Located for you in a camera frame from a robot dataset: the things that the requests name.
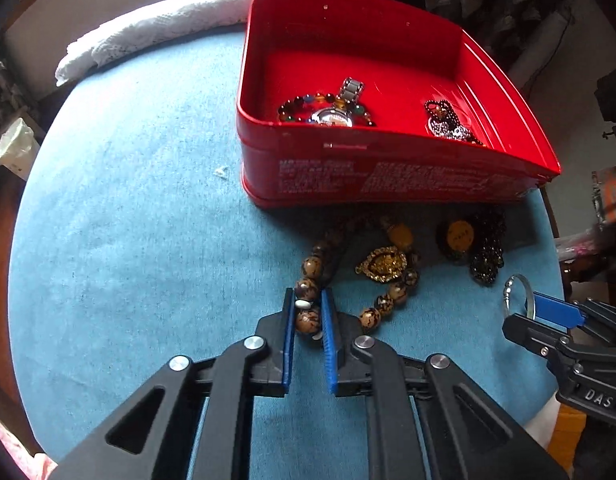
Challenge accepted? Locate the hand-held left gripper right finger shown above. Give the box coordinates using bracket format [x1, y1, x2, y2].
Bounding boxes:
[320, 288, 571, 480]

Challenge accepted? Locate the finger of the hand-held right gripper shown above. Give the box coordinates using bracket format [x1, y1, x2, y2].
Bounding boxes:
[502, 312, 580, 377]
[534, 292, 616, 346]

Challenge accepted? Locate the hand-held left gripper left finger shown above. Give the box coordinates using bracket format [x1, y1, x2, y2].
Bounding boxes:
[58, 287, 296, 480]

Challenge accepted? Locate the wooden bead necklace gold pendant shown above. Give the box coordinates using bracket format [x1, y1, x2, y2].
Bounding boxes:
[294, 212, 421, 341]

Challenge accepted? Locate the red tin box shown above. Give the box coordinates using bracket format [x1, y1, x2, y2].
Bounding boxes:
[236, 0, 562, 208]

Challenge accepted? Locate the dark chain jewellery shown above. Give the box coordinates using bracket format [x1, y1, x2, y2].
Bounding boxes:
[428, 117, 485, 147]

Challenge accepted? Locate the silver wristwatch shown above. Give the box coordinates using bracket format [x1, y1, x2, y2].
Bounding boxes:
[310, 77, 366, 127]

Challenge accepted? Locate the colourful bead bracelet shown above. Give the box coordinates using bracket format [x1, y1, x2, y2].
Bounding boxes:
[277, 91, 376, 128]

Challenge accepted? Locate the black bead string beaded ball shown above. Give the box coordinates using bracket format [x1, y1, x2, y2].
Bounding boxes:
[424, 99, 461, 126]

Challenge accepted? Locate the clear plastic bag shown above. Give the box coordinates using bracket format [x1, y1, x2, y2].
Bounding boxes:
[555, 225, 616, 266]

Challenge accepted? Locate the orange grey striped cloth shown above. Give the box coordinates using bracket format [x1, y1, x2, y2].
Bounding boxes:
[590, 165, 616, 226]

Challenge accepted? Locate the blue tablecloth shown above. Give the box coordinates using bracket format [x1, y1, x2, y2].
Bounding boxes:
[8, 35, 564, 480]

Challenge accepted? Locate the black jacket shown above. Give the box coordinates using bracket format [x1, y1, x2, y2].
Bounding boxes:
[595, 60, 616, 121]

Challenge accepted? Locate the pink cloth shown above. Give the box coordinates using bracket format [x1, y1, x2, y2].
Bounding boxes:
[0, 405, 53, 480]

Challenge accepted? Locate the tissue box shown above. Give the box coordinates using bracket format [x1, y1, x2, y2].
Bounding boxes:
[0, 117, 41, 181]

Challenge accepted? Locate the white lace cloth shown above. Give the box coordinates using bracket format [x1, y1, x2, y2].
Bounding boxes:
[54, 0, 259, 87]

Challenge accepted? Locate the dark bead necklace yellow tag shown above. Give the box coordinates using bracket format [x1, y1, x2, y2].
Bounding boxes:
[434, 210, 507, 287]

